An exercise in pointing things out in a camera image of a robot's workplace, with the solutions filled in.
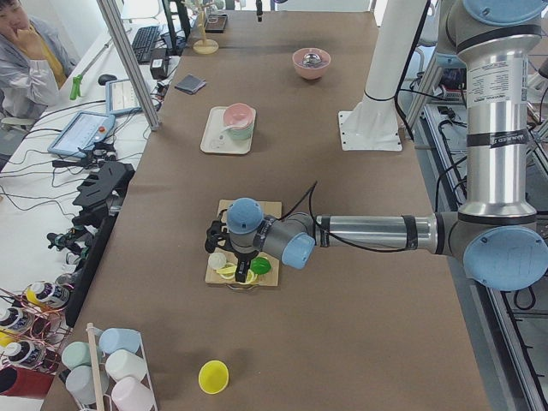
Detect blue teach pendant tablet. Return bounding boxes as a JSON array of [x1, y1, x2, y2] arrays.
[[47, 110, 116, 158]]

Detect green stacked bowls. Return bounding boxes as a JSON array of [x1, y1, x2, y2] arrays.
[[225, 124, 253, 140]]

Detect seated person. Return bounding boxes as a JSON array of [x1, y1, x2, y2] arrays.
[[1, 1, 76, 120]]

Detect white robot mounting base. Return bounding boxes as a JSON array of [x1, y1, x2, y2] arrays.
[[338, 0, 429, 152]]

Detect yellow plastic cup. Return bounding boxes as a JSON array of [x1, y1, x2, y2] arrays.
[[198, 360, 229, 395]]

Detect bamboo cutting board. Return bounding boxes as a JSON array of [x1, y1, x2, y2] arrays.
[[204, 200, 283, 288]]

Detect wooden mug tree stand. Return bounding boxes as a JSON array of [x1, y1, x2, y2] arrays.
[[183, 1, 218, 55]]

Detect grey folded cloth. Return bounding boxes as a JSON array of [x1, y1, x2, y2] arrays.
[[175, 74, 206, 95]]

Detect toy lemon slice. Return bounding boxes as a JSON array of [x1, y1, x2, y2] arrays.
[[216, 263, 237, 280]]

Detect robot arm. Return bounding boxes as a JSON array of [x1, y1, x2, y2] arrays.
[[207, 1, 547, 291]]

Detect green toy lime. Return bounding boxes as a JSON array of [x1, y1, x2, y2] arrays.
[[250, 257, 272, 276]]

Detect cream rectangular serving tray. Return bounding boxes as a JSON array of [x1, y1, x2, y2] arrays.
[[200, 106, 253, 155]]

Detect toy lemon half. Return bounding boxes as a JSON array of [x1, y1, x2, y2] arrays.
[[235, 270, 257, 285]]

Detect yellow plastic knife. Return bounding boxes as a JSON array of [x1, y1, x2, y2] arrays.
[[216, 265, 236, 277]]

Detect aluminium frame post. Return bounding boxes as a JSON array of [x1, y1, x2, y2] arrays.
[[97, 0, 160, 131]]

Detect cup rack with pastel cups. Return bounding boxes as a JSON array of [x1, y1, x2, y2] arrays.
[[62, 323, 158, 410]]

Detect large pink bowl with ice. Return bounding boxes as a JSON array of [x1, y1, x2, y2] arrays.
[[292, 47, 331, 80]]

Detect small pink bowl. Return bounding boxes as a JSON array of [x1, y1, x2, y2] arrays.
[[223, 103, 253, 126]]

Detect white ceramic spoon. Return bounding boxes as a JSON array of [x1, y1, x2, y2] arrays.
[[222, 122, 251, 134]]

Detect paint bottles in wire rack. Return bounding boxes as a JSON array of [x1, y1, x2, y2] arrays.
[[1, 282, 69, 400]]

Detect black keyboard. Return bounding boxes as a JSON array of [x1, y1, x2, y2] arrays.
[[131, 26, 160, 64]]

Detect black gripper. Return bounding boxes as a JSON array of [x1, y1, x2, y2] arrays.
[[233, 251, 255, 283]]

